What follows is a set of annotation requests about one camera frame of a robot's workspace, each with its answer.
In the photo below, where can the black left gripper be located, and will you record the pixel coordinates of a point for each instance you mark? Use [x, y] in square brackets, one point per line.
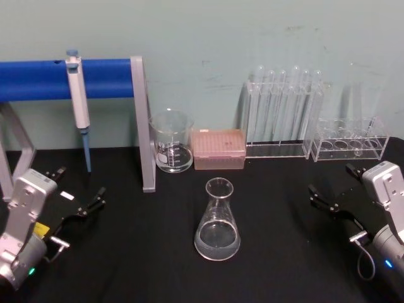
[63, 208]

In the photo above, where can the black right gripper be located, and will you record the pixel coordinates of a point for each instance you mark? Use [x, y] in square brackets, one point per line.
[356, 205]

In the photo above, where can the low clear tube rack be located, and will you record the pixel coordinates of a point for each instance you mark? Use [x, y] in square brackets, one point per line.
[347, 148]

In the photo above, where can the tall clear test tube rack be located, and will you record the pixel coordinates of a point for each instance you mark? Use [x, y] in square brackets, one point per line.
[277, 151]

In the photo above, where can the white and blue pipette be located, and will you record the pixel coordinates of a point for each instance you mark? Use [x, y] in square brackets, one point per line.
[79, 104]

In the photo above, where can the clear test tube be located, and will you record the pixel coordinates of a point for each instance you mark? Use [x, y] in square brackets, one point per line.
[293, 94]
[279, 98]
[303, 98]
[315, 94]
[259, 94]
[269, 98]

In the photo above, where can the black table cloth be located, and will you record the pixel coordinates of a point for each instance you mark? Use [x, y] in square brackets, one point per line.
[142, 268]

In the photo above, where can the clear glass beaker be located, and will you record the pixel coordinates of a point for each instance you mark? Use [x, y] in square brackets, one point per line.
[172, 148]

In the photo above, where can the blue stand bar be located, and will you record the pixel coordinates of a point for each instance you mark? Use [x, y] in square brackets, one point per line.
[107, 77]

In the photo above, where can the pink pipette tip box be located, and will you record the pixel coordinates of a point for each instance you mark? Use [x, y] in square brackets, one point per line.
[219, 148]

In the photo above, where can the clear conical glass flask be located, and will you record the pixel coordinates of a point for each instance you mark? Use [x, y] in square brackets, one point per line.
[217, 230]

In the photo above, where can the grey stand side frame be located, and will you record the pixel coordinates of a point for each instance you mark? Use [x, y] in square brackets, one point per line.
[23, 148]

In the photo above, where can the grey stand post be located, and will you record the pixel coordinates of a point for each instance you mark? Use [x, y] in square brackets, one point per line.
[146, 142]

